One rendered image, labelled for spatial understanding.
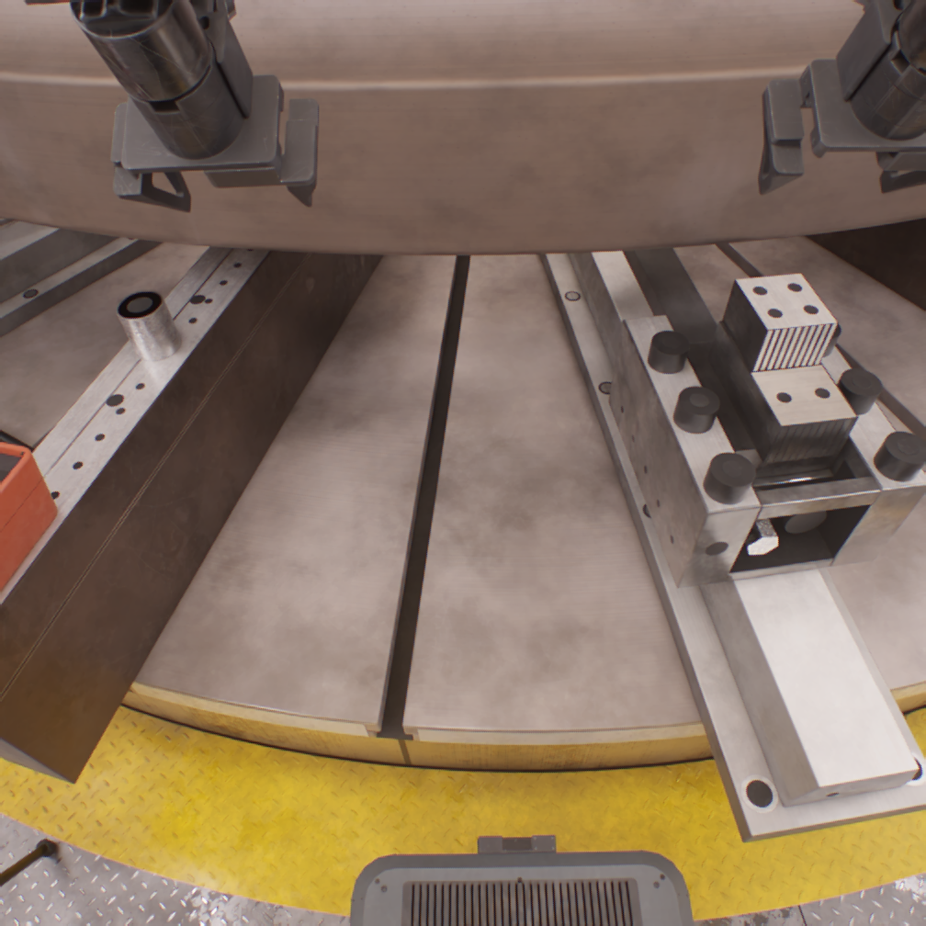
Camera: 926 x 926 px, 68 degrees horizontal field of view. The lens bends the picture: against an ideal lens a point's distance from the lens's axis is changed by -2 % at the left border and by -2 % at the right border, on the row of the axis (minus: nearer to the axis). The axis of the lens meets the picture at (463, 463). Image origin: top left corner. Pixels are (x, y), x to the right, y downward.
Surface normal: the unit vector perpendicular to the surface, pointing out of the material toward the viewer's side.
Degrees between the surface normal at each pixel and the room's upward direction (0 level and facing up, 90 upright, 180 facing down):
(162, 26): 109
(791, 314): 0
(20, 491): 97
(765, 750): 90
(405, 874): 0
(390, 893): 0
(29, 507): 97
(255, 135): 30
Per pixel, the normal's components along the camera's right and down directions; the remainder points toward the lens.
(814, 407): -0.04, -0.64
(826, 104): -0.03, -0.18
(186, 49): 0.89, 0.44
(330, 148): -0.11, 0.76
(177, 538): 0.96, 0.18
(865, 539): 0.13, 0.76
